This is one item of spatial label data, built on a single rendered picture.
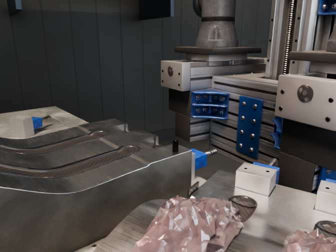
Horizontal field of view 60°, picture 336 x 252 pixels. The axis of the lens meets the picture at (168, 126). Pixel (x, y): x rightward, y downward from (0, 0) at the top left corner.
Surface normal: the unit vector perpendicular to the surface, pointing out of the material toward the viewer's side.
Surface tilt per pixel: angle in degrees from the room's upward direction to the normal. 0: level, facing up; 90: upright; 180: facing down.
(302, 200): 0
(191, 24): 90
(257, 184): 90
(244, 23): 90
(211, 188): 0
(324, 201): 90
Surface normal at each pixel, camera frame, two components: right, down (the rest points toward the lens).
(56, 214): 0.64, 0.22
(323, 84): -0.85, 0.15
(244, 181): -0.55, 0.24
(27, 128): 0.95, 0.09
